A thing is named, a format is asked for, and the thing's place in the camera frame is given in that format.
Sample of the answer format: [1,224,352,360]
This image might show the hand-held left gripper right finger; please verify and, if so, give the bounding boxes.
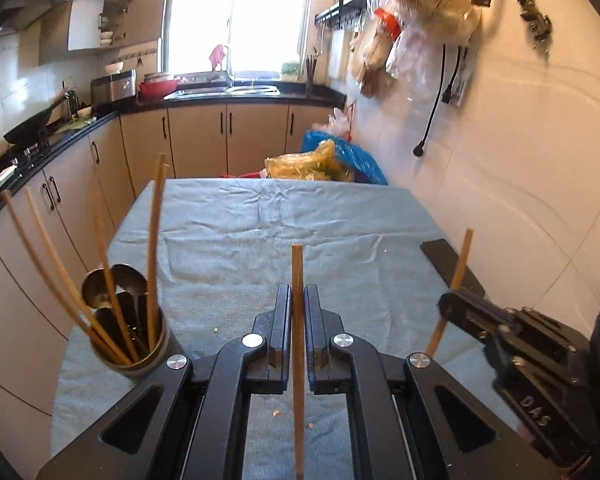
[304,284,552,480]

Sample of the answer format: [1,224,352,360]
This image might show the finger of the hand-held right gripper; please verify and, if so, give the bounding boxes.
[436,289,520,347]

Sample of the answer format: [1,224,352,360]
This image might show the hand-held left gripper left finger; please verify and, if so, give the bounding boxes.
[34,284,294,480]

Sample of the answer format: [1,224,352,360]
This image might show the wooden chopstick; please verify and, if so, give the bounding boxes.
[424,229,475,359]
[24,186,137,363]
[89,182,140,361]
[146,152,168,348]
[0,190,131,363]
[291,244,306,480]

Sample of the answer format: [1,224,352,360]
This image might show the steel utensil holder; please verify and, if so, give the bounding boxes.
[82,305,170,380]

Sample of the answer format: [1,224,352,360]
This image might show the black phone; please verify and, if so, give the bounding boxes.
[420,239,487,299]

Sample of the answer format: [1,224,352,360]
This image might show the blue tablecloth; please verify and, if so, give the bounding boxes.
[50,177,531,480]

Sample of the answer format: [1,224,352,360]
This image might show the steel spoon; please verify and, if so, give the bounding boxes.
[81,268,112,310]
[111,263,148,298]

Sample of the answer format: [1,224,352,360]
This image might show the yellow plastic bag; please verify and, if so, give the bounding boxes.
[264,141,356,184]

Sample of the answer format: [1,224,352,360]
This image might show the blue plastic bag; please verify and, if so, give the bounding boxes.
[300,129,389,186]

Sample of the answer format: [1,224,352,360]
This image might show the red and white plastic bag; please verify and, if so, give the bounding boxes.
[312,107,356,139]

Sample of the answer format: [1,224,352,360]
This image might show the beige lower cabinets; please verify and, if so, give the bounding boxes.
[0,102,351,461]

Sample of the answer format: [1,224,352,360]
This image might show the black kitchen countertop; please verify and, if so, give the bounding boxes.
[0,82,348,233]

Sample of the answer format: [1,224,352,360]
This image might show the steel sink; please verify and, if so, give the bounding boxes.
[166,84,282,100]

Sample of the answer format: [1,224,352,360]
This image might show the dark chopstick holder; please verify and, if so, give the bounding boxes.
[305,55,321,92]

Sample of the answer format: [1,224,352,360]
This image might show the hanging clear plastic bag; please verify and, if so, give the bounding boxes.
[385,25,426,80]

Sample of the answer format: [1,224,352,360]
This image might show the beige hanging bag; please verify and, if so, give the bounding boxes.
[352,15,398,98]

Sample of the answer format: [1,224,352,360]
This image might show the steel faucet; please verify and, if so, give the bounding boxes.
[222,45,237,90]

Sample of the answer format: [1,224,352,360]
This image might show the red basin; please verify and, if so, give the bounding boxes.
[137,78,180,101]

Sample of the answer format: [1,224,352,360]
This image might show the chopped green vegetables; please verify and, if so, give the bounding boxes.
[55,115,98,132]

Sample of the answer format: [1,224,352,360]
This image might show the steel bread box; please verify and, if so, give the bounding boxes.
[90,70,138,107]

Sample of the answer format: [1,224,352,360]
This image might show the hanging bag of noodles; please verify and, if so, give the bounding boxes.
[380,0,482,46]

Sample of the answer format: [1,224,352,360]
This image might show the gas stove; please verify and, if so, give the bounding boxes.
[0,140,51,171]

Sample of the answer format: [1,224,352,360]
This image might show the white dish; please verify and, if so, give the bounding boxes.
[0,164,20,193]

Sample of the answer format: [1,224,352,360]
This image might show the kitchen window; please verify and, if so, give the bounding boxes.
[161,0,315,80]

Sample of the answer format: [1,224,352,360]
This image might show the black wok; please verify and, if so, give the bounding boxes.
[2,91,78,145]

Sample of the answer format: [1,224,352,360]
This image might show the black power cord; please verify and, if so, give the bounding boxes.
[412,45,449,159]

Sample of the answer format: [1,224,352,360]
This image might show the black plug cord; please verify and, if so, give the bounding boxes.
[440,45,473,109]

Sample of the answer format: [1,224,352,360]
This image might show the black wall rack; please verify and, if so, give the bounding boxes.
[314,0,372,29]

